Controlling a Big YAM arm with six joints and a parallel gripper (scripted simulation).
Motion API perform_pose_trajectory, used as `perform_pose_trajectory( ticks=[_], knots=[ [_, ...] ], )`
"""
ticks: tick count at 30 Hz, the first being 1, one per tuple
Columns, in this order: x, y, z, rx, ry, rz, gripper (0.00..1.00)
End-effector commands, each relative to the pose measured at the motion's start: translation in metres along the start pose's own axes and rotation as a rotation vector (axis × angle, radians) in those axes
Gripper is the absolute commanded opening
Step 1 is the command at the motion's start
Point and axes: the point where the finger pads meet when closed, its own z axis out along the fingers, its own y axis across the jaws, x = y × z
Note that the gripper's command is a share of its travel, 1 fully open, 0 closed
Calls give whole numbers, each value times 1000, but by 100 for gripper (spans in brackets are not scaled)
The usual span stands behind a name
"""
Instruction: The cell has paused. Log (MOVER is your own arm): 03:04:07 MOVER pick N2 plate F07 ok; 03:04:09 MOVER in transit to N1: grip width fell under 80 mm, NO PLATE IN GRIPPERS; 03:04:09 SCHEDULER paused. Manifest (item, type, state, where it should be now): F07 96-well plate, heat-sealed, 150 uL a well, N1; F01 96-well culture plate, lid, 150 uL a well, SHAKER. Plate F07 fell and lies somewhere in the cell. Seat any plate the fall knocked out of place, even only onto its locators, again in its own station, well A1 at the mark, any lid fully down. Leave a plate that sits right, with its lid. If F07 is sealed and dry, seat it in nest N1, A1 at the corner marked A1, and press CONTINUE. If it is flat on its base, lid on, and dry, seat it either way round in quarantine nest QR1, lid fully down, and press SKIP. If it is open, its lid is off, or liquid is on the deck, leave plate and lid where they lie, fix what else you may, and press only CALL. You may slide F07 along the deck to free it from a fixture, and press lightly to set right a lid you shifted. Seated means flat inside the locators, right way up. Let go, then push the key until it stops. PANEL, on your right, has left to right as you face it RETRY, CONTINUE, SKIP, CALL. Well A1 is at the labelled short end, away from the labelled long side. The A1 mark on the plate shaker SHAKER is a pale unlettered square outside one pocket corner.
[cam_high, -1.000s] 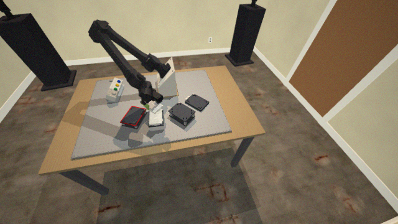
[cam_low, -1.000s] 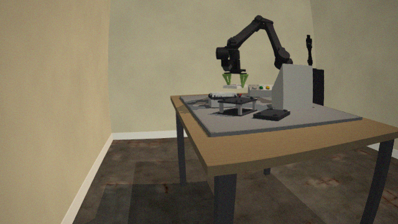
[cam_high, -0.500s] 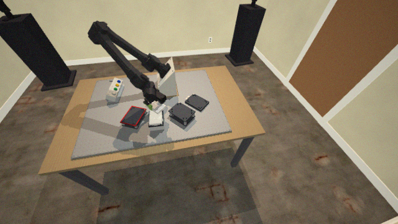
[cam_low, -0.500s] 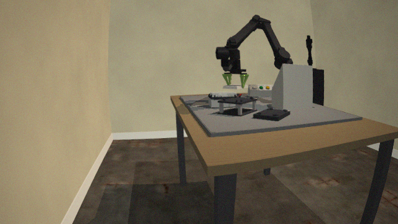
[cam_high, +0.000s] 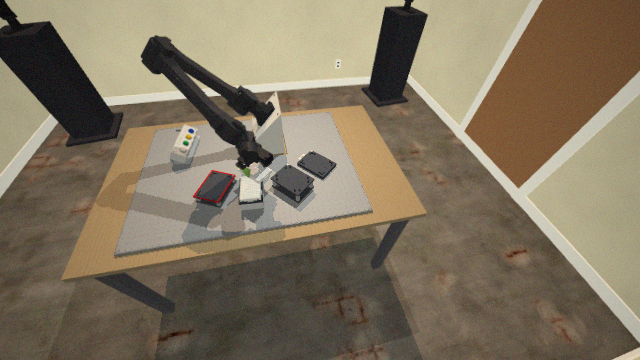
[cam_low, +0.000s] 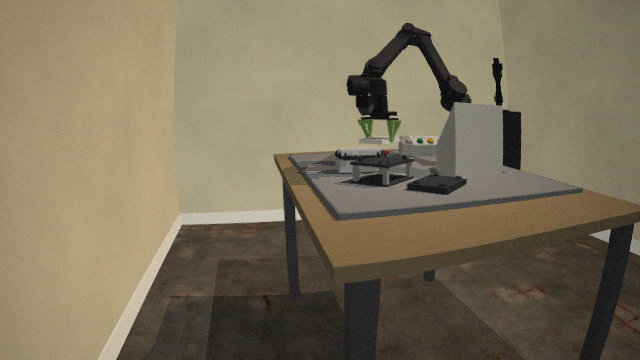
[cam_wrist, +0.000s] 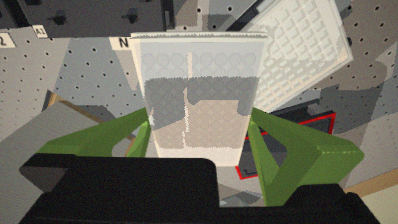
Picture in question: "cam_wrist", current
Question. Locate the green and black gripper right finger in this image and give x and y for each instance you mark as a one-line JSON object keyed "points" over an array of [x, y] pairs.
{"points": [[313, 156]]}

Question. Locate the white button panel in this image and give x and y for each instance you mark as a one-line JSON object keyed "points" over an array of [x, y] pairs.
{"points": [[233, 202]]}

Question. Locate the cream label with black letter n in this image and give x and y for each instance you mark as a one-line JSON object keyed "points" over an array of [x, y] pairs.
{"points": [[120, 43]]}

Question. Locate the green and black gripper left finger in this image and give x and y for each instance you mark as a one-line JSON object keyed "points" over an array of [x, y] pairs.
{"points": [[100, 139]]}

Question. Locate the white n2 label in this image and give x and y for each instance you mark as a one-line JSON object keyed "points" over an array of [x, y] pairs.
{"points": [[6, 41]]}

